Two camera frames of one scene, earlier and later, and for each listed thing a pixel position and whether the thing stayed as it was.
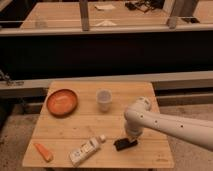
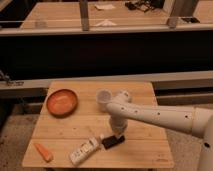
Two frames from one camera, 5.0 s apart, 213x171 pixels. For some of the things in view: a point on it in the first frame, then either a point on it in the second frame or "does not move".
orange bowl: x=61 y=102 does not move
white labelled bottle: x=86 y=148 does not move
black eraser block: x=124 y=143 -> x=110 y=141
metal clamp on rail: x=9 y=81 does not move
